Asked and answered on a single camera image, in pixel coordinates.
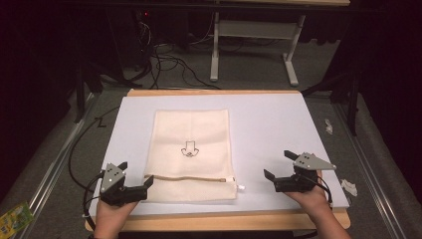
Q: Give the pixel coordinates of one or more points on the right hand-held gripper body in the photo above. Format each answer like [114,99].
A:
[307,172]

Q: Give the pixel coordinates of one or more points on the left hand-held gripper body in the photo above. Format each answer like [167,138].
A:
[112,179]

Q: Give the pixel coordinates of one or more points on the cream mesh laundry bag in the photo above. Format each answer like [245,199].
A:
[192,156]

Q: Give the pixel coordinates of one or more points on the person's right hand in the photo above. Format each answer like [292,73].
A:
[312,199]

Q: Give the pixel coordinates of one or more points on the person's left hand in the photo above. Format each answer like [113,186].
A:
[112,217]

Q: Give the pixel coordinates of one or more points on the white table mat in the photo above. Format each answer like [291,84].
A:
[275,132]

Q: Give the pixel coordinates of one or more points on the white crumpled paper scrap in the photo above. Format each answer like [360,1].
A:
[349,187]
[328,126]

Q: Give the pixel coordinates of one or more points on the black metal stand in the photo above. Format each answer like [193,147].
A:
[353,99]
[81,86]

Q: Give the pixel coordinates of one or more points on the green yellow packet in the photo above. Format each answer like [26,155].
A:
[14,219]

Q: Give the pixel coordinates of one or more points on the metal floor rail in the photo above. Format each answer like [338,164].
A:
[49,169]
[368,172]

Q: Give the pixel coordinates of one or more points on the white metal desk frame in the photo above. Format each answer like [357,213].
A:
[255,30]

